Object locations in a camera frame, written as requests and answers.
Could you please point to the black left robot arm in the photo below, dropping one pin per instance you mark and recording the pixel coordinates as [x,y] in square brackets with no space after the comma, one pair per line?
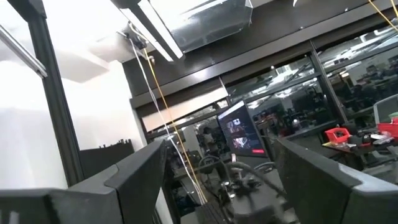
[248,202]

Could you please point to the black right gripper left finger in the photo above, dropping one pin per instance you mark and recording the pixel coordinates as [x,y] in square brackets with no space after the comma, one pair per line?
[93,205]

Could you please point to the person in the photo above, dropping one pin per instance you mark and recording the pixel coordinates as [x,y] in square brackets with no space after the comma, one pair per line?
[210,140]

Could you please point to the red plastic bin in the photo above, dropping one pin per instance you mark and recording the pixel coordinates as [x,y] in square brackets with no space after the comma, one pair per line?
[388,129]
[337,135]

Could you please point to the black panel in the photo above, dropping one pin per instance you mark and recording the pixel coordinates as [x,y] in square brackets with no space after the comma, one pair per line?
[105,158]

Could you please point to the long ceiling light fixture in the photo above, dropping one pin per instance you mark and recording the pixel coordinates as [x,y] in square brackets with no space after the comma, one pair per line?
[155,31]

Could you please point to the black upright frame post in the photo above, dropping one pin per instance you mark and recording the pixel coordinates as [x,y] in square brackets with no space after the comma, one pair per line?
[56,109]

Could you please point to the black computer monitor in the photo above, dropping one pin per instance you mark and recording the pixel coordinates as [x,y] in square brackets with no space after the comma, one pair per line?
[242,133]

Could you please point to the silver aluminium rail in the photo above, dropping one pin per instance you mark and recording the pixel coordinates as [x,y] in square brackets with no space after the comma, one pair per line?
[21,51]

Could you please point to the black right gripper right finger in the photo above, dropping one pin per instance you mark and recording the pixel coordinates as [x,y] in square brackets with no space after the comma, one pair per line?
[326,202]

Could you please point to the silver ventilation duct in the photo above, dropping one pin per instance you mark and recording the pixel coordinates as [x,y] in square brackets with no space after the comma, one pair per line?
[202,25]

